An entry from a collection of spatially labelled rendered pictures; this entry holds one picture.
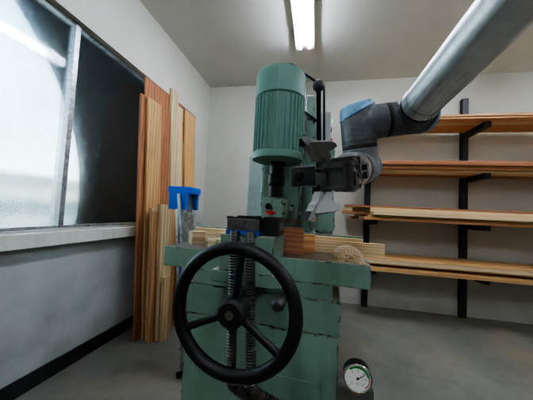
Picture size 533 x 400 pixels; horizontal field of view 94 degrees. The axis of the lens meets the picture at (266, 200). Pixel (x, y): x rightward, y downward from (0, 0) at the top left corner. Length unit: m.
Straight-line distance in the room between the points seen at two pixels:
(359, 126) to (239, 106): 2.96
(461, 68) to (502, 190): 3.18
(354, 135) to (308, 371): 0.62
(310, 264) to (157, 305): 1.69
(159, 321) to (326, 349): 1.66
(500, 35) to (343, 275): 0.53
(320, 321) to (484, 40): 0.64
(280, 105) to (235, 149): 2.58
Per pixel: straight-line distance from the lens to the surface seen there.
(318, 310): 0.72
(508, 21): 0.53
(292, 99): 0.87
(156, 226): 2.13
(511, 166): 3.19
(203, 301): 0.81
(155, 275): 2.18
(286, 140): 0.82
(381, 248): 0.85
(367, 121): 0.71
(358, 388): 0.72
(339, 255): 0.70
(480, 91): 3.88
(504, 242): 3.72
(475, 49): 0.57
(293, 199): 0.94
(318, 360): 0.77
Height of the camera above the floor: 1.02
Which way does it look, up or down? 3 degrees up
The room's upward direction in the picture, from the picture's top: 3 degrees clockwise
